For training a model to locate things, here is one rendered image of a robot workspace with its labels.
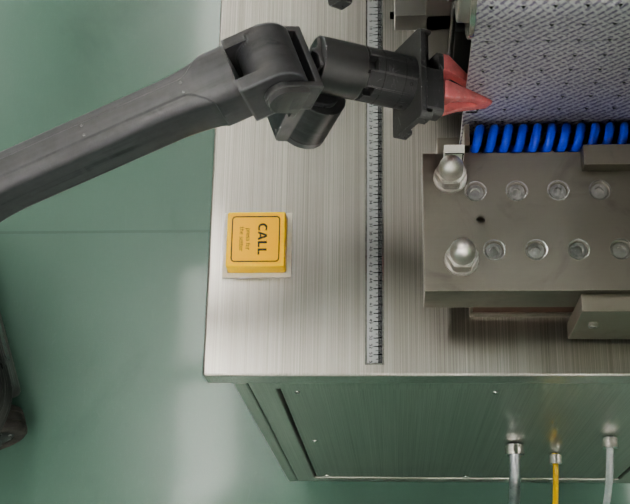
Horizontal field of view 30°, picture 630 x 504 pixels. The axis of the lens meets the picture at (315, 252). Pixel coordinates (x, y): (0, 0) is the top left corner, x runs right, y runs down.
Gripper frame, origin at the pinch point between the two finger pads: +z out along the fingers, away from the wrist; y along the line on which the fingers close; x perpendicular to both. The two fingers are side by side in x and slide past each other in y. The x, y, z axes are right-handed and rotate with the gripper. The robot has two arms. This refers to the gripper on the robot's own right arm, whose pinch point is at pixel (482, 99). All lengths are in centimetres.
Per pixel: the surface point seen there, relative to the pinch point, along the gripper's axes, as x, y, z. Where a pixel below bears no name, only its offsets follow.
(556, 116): 0.4, 0.3, 9.1
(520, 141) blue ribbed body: -1.5, 3.2, 5.6
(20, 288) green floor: -135, -14, -27
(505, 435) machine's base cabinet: -47, 26, 31
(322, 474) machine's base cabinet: -92, 26, 21
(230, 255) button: -26.7, 12.1, -18.8
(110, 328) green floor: -126, -5, -10
